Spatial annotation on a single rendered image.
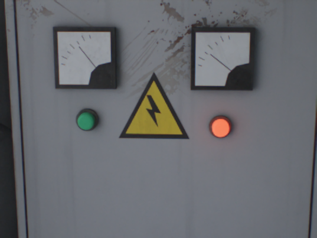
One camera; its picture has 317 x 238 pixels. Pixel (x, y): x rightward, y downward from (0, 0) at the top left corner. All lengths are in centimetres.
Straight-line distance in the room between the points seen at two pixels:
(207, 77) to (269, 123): 10
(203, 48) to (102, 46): 13
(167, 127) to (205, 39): 13
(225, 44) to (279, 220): 25
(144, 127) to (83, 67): 11
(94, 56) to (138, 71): 6
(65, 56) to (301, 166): 34
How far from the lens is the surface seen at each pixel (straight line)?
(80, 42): 77
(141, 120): 79
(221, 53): 76
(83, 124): 79
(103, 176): 82
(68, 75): 78
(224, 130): 78
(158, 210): 83
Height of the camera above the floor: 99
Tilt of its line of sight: 13 degrees down
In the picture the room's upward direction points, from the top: straight up
